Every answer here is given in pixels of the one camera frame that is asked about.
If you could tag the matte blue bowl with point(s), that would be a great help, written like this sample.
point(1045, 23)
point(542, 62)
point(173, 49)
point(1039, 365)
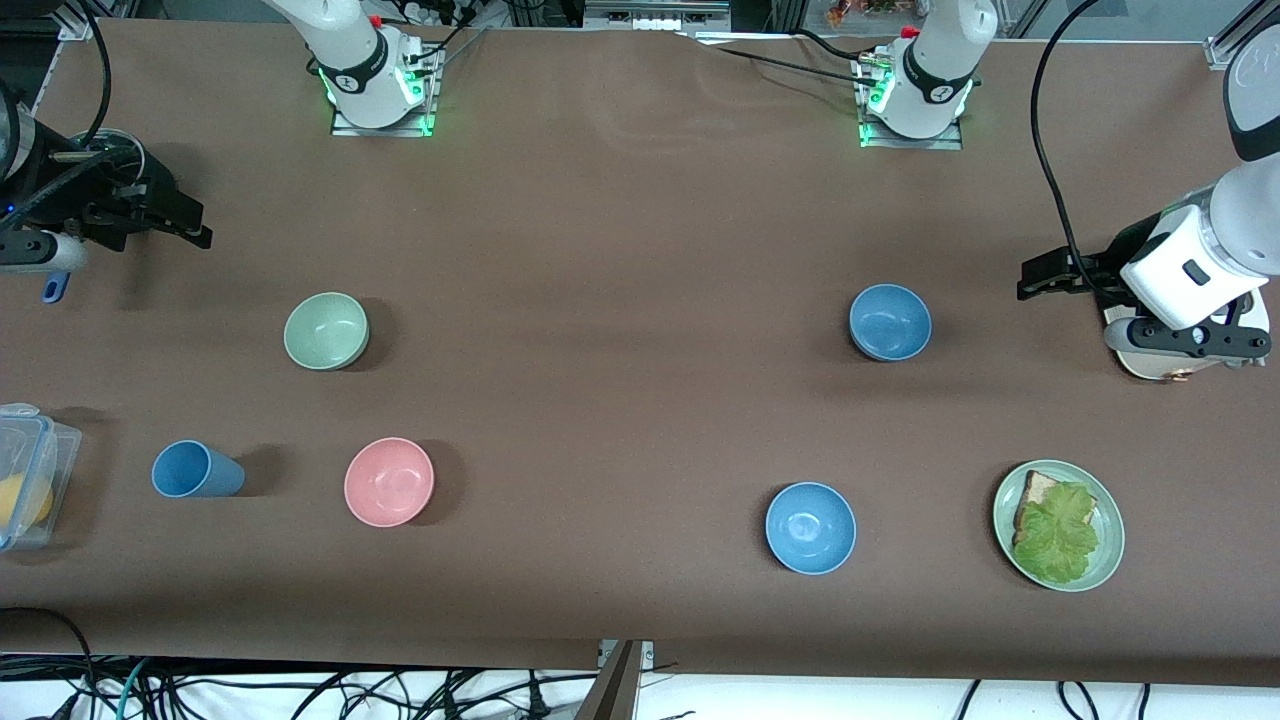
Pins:
point(890, 322)

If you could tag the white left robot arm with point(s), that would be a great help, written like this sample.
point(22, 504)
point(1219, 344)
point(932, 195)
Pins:
point(940, 60)

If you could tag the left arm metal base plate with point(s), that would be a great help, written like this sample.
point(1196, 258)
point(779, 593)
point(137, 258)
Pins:
point(950, 140)

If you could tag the yellow fruit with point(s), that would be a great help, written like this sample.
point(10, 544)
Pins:
point(15, 500)

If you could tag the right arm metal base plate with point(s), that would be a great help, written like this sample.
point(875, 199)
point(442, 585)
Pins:
point(420, 125)

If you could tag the green lettuce leaf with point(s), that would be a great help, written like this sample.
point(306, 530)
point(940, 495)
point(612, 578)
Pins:
point(1060, 535)

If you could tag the clear plastic food container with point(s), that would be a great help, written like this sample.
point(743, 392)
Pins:
point(60, 450)

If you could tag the bread slice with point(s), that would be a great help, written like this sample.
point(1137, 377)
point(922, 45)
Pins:
point(1040, 488)

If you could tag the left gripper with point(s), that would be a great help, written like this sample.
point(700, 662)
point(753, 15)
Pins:
point(1112, 262)

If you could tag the green plate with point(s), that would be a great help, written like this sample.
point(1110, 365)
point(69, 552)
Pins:
point(1110, 540)

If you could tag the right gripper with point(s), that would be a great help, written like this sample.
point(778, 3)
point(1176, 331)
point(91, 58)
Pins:
point(112, 205)

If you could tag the cream toaster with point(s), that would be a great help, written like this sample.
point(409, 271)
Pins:
point(1150, 365)

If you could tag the pink bowl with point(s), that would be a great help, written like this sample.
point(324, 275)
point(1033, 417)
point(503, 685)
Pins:
point(389, 482)

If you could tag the aluminium frame profile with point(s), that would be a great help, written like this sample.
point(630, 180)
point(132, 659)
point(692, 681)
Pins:
point(1235, 35)
point(78, 20)

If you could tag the glossy blue bowl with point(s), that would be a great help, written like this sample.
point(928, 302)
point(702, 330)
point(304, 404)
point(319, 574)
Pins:
point(811, 528)

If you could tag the silver metal bracket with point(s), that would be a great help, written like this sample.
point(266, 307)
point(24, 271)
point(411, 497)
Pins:
point(648, 652)

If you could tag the blue plastic cup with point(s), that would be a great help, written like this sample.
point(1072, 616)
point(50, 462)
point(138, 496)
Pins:
point(195, 470)

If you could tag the dark metal beam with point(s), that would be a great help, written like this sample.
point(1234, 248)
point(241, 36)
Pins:
point(612, 695)

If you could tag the green bowl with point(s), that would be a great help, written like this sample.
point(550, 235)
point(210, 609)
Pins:
point(326, 332)

